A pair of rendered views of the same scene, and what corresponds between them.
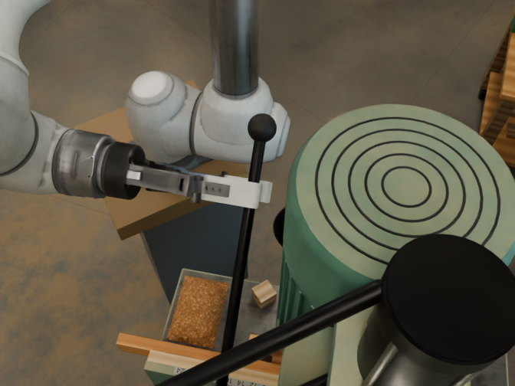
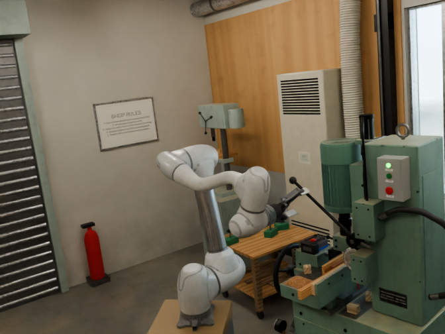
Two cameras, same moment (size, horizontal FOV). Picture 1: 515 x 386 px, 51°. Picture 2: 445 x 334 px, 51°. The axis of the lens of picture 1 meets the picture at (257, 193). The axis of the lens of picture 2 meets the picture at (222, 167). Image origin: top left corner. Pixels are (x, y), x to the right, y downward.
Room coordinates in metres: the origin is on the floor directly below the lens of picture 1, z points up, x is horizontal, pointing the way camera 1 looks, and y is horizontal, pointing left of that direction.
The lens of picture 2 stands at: (-0.59, 1.79, 1.84)
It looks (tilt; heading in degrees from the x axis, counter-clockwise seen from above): 11 degrees down; 308
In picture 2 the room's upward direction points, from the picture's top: 6 degrees counter-clockwise
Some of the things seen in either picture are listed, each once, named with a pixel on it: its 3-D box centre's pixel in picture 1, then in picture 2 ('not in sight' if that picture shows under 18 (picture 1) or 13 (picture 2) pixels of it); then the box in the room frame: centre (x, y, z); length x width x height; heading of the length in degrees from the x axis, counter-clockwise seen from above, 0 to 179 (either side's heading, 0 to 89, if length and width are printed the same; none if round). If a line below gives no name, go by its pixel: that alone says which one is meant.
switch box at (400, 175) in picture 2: not in sight; (393, 177); (-0.06, 0.09, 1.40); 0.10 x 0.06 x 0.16; 169
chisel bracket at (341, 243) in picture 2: not in sight; (349, 244); (0.20, -0.10, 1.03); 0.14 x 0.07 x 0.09; 169
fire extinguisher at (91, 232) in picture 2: not in sight; (93, 252); (3.09, -0.77, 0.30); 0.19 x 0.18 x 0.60; 161
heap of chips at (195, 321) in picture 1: (198, 308); (300, 281); (0.35, 0.11, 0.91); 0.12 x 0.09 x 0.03; 169
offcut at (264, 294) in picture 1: (264, 294); (307, 269); (0.38, -0.01, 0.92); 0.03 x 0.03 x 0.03; 32
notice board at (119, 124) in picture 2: not in sight; (127, 122); (2.99, -1.34, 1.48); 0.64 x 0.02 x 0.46; 71
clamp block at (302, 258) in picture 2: not in sight; (314, 256); (0.41, -0.16, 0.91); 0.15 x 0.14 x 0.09; 79
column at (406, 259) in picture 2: not in sight; (406, 226); (-0.06, -0.06, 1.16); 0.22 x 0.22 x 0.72; 79
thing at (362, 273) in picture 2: not in sight; (363, 266); (0.07, 0.08, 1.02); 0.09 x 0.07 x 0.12; 79
